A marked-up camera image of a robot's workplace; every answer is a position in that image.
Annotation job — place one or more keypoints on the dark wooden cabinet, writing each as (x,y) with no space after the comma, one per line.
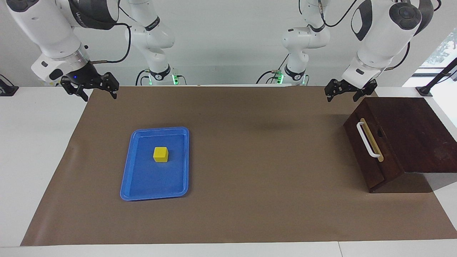
(421,135)

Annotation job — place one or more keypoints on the blue plastic tray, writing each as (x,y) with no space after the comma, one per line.
(150,178)

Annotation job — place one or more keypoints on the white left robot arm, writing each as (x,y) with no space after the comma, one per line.
(378,35)

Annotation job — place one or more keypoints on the black clamp mount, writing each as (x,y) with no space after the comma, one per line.
(7,89)

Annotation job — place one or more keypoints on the yellow cube block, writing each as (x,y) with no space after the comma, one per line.
(160,154)

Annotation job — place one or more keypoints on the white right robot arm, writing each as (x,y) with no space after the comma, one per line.
(53,32)

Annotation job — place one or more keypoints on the brown table mat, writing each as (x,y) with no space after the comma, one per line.
(250,178)

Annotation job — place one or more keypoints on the white wall socket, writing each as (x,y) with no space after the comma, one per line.
(48,83)

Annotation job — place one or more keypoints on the glass window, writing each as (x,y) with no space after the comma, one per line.
(441,50)

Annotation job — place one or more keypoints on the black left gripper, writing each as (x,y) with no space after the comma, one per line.
(351,87)

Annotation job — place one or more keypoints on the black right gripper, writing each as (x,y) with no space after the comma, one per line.
(84,76)

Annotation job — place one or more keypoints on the wooden drawer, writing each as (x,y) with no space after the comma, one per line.
(360,157)

